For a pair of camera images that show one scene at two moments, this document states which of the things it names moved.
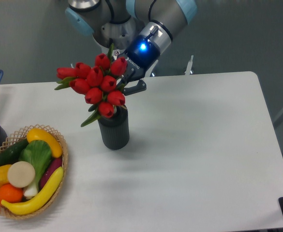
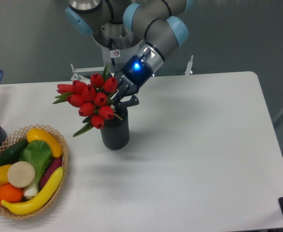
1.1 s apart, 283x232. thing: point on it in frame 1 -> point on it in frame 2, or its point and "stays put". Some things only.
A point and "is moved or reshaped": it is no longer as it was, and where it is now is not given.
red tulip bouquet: x=100 y=83 is moved or reshaped
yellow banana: x=35 y=202 stays put
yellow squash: x=38 y=134 stays put
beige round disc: x=21 y=174 stays put
